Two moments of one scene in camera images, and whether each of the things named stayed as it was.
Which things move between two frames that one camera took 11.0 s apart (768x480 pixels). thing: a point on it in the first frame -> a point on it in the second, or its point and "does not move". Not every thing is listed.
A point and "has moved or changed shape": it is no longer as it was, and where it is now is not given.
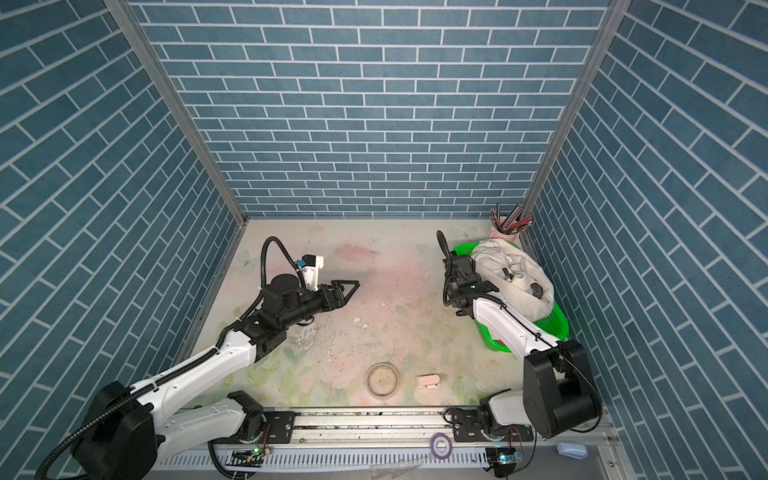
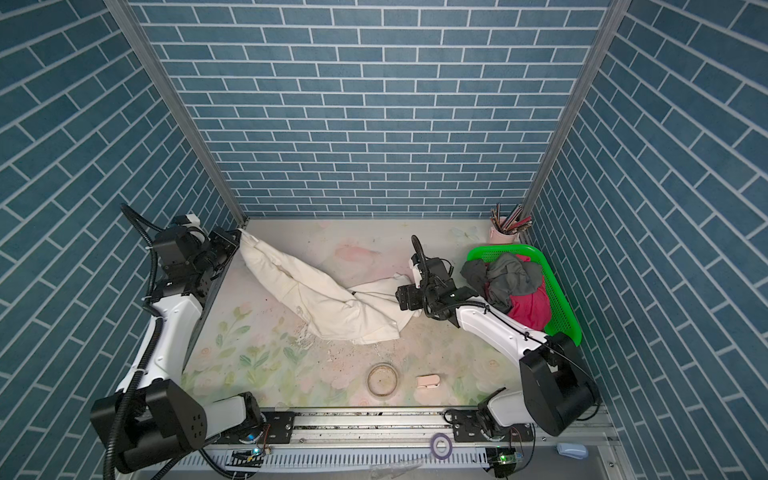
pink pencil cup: (493, 233) does not move
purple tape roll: (432, 442) does not move
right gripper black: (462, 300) -> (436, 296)
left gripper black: (332, 303) -> (216, 238)
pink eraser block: (428, 381) does not move
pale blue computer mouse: (574, 450) does not move
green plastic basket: (555, 327) has moved or changed shape
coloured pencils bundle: (511, 224) does not move
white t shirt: (521, 282) -> (361, 312)
